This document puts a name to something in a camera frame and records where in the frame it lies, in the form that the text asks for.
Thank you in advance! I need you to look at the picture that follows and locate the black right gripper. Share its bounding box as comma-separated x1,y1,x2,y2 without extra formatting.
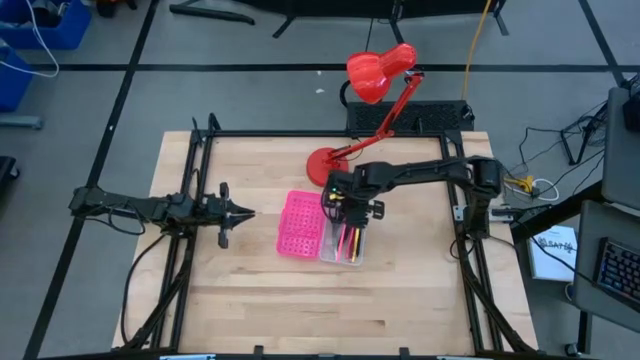
323,182,387,229

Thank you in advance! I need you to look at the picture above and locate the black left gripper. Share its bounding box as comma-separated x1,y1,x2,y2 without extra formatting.
197,182,256,250

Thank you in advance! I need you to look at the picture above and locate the clear supply box pink lid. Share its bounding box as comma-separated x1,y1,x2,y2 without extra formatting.
276,189,369,267

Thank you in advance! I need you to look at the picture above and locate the red desk lamp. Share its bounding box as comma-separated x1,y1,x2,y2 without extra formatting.
305,42,425,189

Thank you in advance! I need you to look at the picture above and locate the black perforated panel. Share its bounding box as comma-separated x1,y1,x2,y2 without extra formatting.
345,99,475,134

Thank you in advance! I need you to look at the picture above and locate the yellow plug connector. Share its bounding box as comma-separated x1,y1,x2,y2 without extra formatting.
501,174,536,194

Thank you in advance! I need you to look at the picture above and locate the white printed booklet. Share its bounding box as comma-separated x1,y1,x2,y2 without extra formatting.
528,224,579,282

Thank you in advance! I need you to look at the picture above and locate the black floor stand leg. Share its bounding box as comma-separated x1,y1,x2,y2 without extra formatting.
168,2,256,26

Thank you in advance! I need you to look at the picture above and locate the grey desk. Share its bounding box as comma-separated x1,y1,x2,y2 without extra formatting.
572,199,640,334

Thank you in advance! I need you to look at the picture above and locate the blue plastic bin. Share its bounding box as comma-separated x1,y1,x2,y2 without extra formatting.
0,0,93,51
0,47,34,114

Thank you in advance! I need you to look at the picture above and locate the grey side table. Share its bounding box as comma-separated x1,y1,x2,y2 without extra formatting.
599,87,640,211

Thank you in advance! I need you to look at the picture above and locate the black backlit keyboard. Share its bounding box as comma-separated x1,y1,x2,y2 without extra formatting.
593,237,640,314

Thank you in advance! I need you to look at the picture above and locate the black aluminium table frame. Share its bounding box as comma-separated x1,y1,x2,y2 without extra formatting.
112,112,539,354

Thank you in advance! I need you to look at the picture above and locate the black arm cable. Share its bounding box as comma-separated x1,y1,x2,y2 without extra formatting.
119,233,169,346

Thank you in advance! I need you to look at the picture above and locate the coiled white cable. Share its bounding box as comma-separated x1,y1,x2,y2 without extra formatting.
529,177,560,202

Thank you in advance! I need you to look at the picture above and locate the yellow hanging cable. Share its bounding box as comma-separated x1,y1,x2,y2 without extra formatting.
462,0,494,101

